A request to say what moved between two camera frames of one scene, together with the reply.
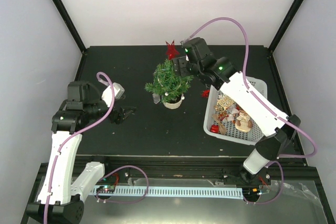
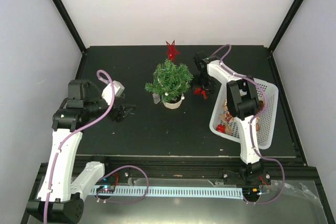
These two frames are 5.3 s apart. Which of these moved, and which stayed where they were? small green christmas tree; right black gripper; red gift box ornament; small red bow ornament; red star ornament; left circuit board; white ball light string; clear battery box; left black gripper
Moved: small red bow ornament; right black gripper; red gift box ornament
Stayed: small green christmas tree; clear battery box; white ball light string; left black gripper; left circuit board; red star ornament
